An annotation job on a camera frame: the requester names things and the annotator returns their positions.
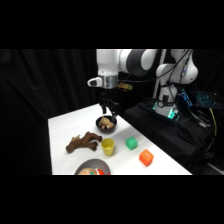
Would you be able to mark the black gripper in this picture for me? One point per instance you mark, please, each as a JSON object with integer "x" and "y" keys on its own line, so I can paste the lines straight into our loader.
{"x": 108, "y": 97}

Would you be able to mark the green block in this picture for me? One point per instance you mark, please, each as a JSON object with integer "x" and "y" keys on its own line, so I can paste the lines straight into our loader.
{"x": 131, "y": 143}

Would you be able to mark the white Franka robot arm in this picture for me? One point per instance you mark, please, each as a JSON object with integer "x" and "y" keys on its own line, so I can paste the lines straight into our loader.
{"x": 108, "y": 61}

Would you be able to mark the red orange block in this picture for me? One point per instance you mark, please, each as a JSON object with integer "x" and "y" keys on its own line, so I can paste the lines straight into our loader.
{"x": 146, "y": 157}

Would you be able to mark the tan food pieces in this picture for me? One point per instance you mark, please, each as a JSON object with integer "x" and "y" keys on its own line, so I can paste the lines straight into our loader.
{"x": 106, "y": 123}

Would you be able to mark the black bowl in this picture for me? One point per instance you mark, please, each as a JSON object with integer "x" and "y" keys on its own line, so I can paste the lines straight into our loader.
{"x": 106, "y": 129}

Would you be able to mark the yellow plastic cup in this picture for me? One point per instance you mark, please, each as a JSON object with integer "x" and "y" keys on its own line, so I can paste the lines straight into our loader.
{"x": 107, "y": 146}

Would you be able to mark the brown plush toy animal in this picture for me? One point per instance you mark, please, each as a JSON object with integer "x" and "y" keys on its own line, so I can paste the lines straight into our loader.
{"x": 83, "y": 142}

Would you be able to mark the grey plate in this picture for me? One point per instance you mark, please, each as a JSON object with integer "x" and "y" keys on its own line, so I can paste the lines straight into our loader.
{"x": 91, "y": 164}

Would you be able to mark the red white toy food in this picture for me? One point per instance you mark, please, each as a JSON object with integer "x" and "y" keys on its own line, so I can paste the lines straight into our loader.
{"x": 100, "y": 172}

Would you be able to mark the black robot stand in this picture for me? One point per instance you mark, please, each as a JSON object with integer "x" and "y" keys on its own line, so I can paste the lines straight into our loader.
{"x": 166, "y": 133}

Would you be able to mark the orange tan toy food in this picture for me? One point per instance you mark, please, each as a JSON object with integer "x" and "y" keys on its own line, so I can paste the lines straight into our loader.
{"x": 86, "y": 172}

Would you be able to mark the black curtain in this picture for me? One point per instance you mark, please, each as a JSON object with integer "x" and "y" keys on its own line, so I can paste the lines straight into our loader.
{"x": 43, "y": 83}

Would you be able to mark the blue lit keyboard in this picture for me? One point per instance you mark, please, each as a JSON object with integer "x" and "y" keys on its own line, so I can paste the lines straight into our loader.
{"x": 206, "y": 99}

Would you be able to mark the white grey wrist camera box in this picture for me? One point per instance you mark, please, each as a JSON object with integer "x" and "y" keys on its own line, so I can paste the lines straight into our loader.
{"x": 94, "y": 82}

